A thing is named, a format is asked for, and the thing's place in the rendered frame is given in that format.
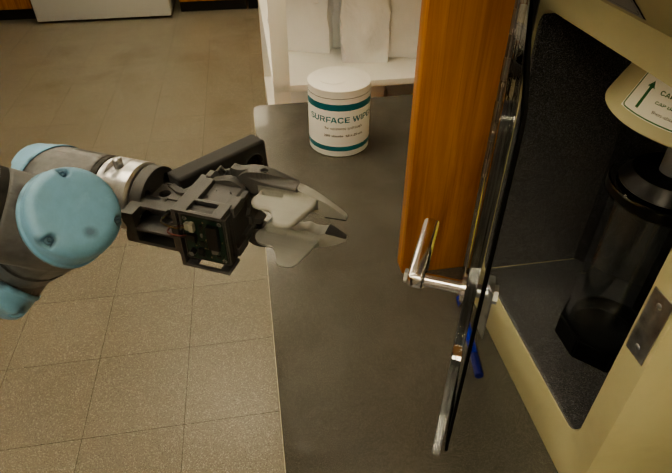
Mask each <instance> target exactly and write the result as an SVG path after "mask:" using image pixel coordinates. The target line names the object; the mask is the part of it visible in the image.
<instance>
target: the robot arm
mask: <svg viewBox="0 0 672 473"><path fill-rule="evenodd" d="M11 164H12V165H11V168H9V167H4V166H1V165H0V318H2V319H7V320H16V319H19V318H22V317H23V316H24V315H25V314H26V313H27V311H28V310H29V309H30V307H31V306H32V305H33V304H34V302H35V301H38V300H39V299H40V297H41V295H40V294H41V292H42V291H43V289H44V288H45V287H46V285H47V284H48V283H49V282H51V281H53V280H55V279H57V278H59V277H61V276H63V275H64V274H66V273H67V272H69V271H71V270H73V269H75V268H79V267H82V266H85V265H87V264H89V263H91V262H92V261H94V260H95V259H96V258H97V257H98V256H99V255H100V254H102V253H103V252H104V251H105V250H106V249H107V248H108V247H109V246H110V245H111V244H112V242H113V241H114V240H115V238H116V236H117V234H118V232H119V229H120V228H124V229H127V230H126V232H127V238H128V240H129V241H133V242H138V243H142V244H147V245H151V246H156V247H160V248H164V249H169V250H173V251H178V252H179V253H180V254H181V258H182V262H183V265H186V266H190V267H195V268H199V269H203V270H208V271H212V272H216V273H221V274H225V275H229V276H230V275H231V273H232V272H233V270H234V269H235V267H236V266H237V264H238V263H239V261H240V259H239V258H237V257H238V256H241V254H242V253H243V252H244V250H245V249H246V247H247V246H248V244H249V242H250V243H252V244H253V245H255V246H259V247H269V248H272V249H274V251H275V260H276V263H277V264H278V265H279V266H281V267H285V268H292V267H295V266H296V265H298V264H299V263H300V262H301V261H302V260H303V259H304V258H305V257H306V256H307V255H308V254H309V253H310V252H311V251H312V250H313V249H314V248H318V247H328V246H333V245H337V244H340V243H343V242H345V241H346V239H347V234H345V233H344V232H342V231H341V230H339V229H338V228H337V227H335V226H334V225H332V224H330V225H319V224H316V223H314V222H312V221H308V222H301V221H302V220H303V219H304V218H305V217H307V216H308V215H309V214H310V213H317V214H319V215H322V216H323V217H325V218H328V219H334V220H341V221H346V220H347V218H348V216H347V213H346V212H345V211H344V210H342V209H341V208H340V207H338V206H337V205H336V204H334V203H333V202H332V201H330V200H329V199H327V198H326V197H325V196H323V195H322V194H320V193H319V192H317V191H316V190H314V189H312V188H310V187H308V186H306V185H304V184H302V183H301V182H300V180H298V179H296V178H293V177H291V176H289V175H287V174H285V173H282V172H280V171H278V170H276V169H274V168H271V167H268V163H267V156H266V149H265V142H264V140H263V139H261V138H259V137H257V136H255V135H252V134H251V135H248V136H246V137H244V138H242V139H240V140H237V141H235V142H233V143H231V144H229V145H226V146H224V147H222V148H220V149H218V150H215V151H213V152H211V153H209V154H207V155H204V156H202V157H200V158H198V159H196V160H193V161H191V162H189V163H187V164H184V165H182V166H180V167H178V168H176V169H173V170H172V169H171V168H169V167H167V166H161V165H156V164H155V163H152V162H148V161H143V160H137V159H132V158H126V157H121V156H116V155H111V154H105V153H100V152H94V151H89V150H84V149H79V148H77V147H74V146H71V145H64V144H44V143H36V144H31V145H28V146H26V147H24V148H23V149H21V150H20V151H19V152H18V153H17V154H16V155H15V156H14V158H13V159H12V161H11ZM261 210H262V211H261ZM263 211H267V212H269V213H271V216H272V218H271V219H270V220H269V221H268V222H267V221H264V219H265V218H266V214H265V213H264V212H263ZM248 241H249V242H248ZM187 253H188V256H187ZM201 260H206V261H210V262H215V263H219V264H223V267H222V268H221V269H220V268H216V267H211V266H207V265H202V264H199V263H200V262H201Z"/></svg>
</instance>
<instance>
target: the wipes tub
mask: <svg viewBox="0 0 672 473"><path fill-rule="evenodd" d="M307 88H308V117H309V138H310V145H311V147H312V148H313V149H314V150H316V151H317V152H319V153H321V154H324V155H328V156H334V157H344V156H351V155H354V154H357V153H359V152H361V151H362V150H364V149H365V148H366V147H367V145H368V138H369V120H370V99H371V77H370V75H369V74H368V73H366V72H365V71H362V70H360V69H357V68H353V67H347V66H331V67H325V68H321V69H318V70H316V71H314V72H312V73H311V74H310V75H309V76H308V78H307Z"/></svg>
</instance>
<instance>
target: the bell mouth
mask: <svg viewBox="0 0 672 473"><path fill-rule="evenodd" d="M605 101H606V104H607V106H608V108H609V109H610V110H611V112H612V113H613V114H614V115H615V116H616V117H617V118H618V119H619V120H620V121H621V122H622V123H624V124H625V125H626V126H628V127H629V128H631V129H632V130H634V131H635V132H637V133H639V134H641V135H643V136H645V137H647V138H649V139H651V140H653V141H655V142H657V143H660V144H662V145H664V146H667V147H670V148H672V87H670V86H668V85H667V84H665V83H664V82H662V81H661V80H659V79H657V78H656V77H654V76H653V75H651V74H650V73H648V72H647V71H645V70H643V69H642V68H640V67H639V66H637V65H636V64H634V63H631V64H630V65H629V66H628V67H627V68H626V69H625V70H624V71H623V72H622V73H621V75H620V76H619V77H618V78H617V79H616V80H615V81H614V82H613V83H612V84H611V85H610V86H609V88H608V89H607V91H606V93H605Z"/></svg>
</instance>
